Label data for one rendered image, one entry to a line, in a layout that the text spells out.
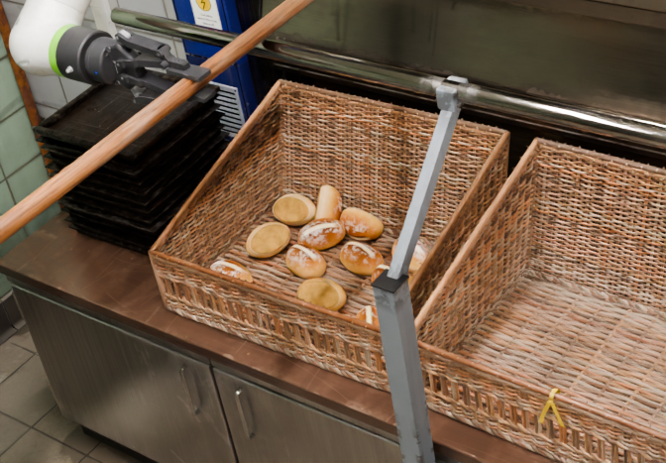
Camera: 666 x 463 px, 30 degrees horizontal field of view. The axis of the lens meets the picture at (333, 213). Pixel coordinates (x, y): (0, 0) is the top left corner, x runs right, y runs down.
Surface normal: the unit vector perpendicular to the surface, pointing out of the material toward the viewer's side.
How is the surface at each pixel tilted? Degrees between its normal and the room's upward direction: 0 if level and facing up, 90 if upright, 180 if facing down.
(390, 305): 90
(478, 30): 70
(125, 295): 0
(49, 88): 90
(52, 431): 0
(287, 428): 90
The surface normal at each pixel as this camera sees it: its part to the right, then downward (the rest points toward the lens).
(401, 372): -0.57, 0.55
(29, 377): -0.15, -0.80
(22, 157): 0.80, 0.25
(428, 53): -0.59, 0.25
